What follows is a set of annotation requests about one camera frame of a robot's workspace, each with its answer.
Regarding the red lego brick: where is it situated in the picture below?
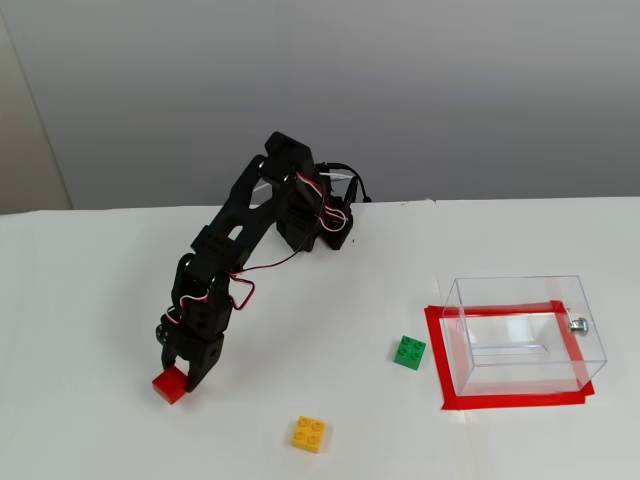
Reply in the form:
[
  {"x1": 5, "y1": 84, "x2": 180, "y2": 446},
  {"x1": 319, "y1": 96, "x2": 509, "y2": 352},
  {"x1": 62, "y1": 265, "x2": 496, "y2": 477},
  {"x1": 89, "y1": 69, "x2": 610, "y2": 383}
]
[{"x1": 152, "y1": 366, "x2": 189, "y2": 404}]

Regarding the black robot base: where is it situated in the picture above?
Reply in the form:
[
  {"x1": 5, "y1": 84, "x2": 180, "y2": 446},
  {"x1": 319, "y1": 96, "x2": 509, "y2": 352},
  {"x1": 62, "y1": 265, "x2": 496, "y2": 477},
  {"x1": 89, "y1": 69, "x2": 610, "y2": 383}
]
[{"x1": 275, "y1": 189, "x2": 356, "y2": 254}]

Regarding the green lego brick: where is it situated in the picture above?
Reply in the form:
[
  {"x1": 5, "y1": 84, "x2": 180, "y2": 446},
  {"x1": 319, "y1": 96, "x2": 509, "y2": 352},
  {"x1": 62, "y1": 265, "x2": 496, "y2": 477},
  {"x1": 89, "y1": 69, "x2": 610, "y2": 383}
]
[{"x1": 392, "y1": 334, "x2": 428, "y2": 372}]

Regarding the red white gripper servo wire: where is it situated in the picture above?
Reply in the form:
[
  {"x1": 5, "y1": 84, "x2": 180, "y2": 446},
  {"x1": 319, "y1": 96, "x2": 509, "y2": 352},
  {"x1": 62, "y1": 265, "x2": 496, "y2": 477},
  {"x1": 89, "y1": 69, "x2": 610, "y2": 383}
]
[{"x1": 166, "y1": 294, "x2": 209, "y2": 327}]

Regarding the yellow lego brick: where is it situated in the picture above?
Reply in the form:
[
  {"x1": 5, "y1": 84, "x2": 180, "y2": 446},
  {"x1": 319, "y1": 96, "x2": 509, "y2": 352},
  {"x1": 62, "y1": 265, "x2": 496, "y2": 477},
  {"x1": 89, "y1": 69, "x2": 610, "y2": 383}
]
[{"x1": 290, "y1": 415, "x2": 332, "y2": 455}]

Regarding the red white wrist servo wire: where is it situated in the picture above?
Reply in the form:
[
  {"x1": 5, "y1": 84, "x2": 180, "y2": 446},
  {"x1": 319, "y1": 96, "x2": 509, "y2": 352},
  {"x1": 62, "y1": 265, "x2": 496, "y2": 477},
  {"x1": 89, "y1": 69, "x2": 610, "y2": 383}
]
[{"x1": 226, "y1": 239, "x2": 321, "y2": 313}]

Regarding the black cable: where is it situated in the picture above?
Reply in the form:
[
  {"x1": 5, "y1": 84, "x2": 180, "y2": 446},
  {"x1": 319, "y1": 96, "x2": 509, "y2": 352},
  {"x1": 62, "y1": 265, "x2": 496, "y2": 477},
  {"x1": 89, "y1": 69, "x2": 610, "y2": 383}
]
[{"x1": 323, "y1": 160, "x2": 373, "y2": 205}]

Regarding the transparent plastic box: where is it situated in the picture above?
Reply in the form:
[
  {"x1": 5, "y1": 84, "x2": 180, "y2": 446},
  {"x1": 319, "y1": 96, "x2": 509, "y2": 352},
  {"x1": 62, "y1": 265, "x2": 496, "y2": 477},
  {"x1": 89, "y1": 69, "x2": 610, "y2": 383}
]
[{"x1": 442, "y1": 274, "x2": 609, "y2": 397}]

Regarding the red white elbow servo wire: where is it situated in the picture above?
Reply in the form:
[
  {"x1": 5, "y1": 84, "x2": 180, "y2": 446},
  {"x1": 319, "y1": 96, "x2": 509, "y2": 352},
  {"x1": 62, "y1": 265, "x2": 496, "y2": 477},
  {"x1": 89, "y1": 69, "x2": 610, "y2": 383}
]
[{"x1": 294, "y1": 172, "x2": 351, "y2": 234}]

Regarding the white cable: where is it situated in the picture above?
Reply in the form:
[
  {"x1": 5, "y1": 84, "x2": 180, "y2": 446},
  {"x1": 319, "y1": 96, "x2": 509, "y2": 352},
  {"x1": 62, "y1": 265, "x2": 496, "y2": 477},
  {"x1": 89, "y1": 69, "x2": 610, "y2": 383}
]
[{"x1": 252, "y1": 171, "x2": 352, "y2": 194}]

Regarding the red tape frame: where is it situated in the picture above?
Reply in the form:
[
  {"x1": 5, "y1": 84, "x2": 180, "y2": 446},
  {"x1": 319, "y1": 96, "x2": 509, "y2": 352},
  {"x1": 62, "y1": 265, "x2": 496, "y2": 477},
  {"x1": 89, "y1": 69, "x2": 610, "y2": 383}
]
[{"x1": 423, "y1": 299, "x2": 596, "y2": 411}]

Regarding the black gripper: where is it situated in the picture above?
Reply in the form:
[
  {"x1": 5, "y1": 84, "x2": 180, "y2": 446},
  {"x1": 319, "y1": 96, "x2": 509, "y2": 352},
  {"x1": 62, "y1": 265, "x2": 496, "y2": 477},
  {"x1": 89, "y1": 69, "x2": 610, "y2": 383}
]
[{"x1": 154, "y1": 322, "x2": 225, "y2": 394}]

